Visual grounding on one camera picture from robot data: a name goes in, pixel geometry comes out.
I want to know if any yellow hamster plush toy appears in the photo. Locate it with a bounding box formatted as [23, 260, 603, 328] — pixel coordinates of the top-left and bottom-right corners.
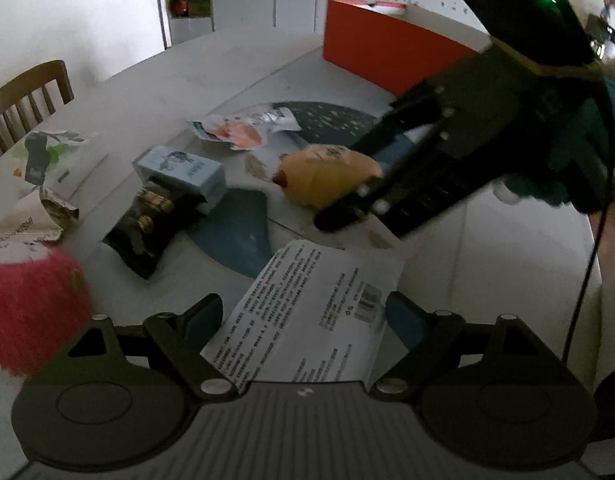
[272, 144, 383, 209]

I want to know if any black snack bag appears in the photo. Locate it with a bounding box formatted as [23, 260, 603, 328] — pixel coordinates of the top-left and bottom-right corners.
[102, 180, 206, 280]

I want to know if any pink fluffy plush toy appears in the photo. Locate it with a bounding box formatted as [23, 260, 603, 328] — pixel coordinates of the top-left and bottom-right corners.
[0, 242, 92, 376]

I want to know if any light blue small box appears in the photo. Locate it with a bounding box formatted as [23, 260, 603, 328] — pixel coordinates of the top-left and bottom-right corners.
[133, 145, 227, 214]

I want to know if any foil paper bag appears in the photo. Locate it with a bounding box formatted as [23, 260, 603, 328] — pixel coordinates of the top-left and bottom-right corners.
[0, 188, 80, 244]

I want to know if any white green plastic bag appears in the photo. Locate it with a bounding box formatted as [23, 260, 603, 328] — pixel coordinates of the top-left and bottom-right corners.
[5, 130, 106, 198]

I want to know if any teal gloved right hand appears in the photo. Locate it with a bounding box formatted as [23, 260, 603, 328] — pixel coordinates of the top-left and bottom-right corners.
[501, 59, 615, 214]

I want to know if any white printed paper sheet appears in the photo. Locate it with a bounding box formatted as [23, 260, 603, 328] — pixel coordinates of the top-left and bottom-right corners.
[201, 240, 404, 390]

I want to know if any blue patterned table mat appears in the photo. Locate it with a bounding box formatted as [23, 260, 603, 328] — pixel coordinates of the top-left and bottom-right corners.
[189, 100, 414, 281]

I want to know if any white orange snack packet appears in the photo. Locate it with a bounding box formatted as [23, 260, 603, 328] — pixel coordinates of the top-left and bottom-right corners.
[188, 104, 301, 151]

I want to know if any red cardboard box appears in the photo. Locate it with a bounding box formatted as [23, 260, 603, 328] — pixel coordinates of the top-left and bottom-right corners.
[323, 0, 491, 96]

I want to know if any brown wooden chair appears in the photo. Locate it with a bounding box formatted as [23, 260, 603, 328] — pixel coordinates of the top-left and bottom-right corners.
[0, 60, 74, 158]

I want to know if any black cable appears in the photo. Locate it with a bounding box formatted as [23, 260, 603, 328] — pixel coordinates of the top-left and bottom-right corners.
[560, 199, 611, 366]

